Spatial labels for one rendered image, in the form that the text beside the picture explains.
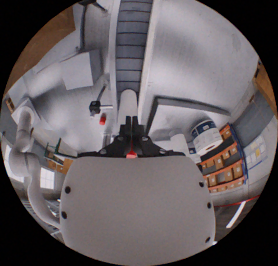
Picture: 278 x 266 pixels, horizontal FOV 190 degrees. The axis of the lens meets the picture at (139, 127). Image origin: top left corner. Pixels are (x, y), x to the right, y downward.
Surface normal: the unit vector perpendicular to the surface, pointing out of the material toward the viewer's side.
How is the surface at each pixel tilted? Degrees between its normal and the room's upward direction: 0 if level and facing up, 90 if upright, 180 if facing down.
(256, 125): 90
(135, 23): 0
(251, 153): 90
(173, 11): 0
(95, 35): 0
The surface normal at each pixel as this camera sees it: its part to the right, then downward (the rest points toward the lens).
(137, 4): 0.07, 0.81
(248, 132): -0.98, -0.07
